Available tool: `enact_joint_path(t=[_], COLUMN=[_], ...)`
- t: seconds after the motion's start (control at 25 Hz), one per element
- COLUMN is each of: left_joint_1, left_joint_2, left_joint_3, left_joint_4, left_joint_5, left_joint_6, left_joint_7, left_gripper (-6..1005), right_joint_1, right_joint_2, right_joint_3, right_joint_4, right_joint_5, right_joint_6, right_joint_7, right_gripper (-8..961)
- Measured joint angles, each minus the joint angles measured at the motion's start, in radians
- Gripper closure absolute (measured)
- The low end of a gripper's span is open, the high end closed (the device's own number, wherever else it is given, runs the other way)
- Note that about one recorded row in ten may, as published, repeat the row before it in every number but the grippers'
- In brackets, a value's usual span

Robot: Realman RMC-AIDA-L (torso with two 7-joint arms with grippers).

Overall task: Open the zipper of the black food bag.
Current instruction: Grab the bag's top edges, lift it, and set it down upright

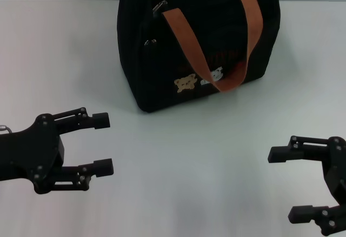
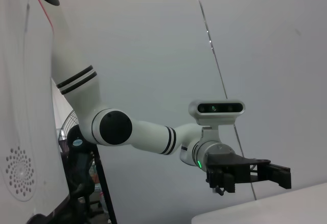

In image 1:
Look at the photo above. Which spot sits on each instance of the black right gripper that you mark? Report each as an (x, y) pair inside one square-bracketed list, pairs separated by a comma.
[(336, 172)]

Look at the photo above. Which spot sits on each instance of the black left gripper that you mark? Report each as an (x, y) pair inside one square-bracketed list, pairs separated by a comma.
[(29, 153)]

